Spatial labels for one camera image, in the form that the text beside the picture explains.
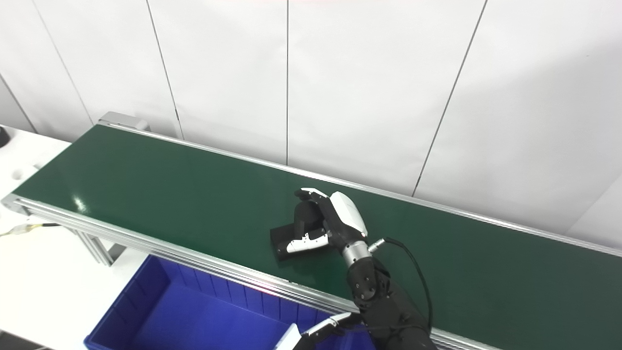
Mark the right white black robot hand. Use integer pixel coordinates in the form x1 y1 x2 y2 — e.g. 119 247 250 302
287 188 370 256

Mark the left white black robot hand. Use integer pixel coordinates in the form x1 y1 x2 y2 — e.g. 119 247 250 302
275 312 363 350

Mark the black cylinder-on-plate part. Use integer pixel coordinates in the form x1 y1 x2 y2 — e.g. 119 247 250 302
270 199 341 262

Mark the blue plastic bin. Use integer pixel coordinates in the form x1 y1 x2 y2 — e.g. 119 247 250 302
84 254 375 350

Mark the aluminium conveyor leg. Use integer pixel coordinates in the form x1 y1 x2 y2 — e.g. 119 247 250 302
73 228 128 267

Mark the grey conveyor motor housing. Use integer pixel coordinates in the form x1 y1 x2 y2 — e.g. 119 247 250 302
97 112 151 132

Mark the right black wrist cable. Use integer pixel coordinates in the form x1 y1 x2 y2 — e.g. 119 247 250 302
368 237 434 336

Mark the green conveyor belt aluminium frame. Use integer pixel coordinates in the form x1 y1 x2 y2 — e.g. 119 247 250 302
0 112 622 350

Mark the black cable with yellow plug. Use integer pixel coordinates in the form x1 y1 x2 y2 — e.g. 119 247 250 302
0 221 61 239

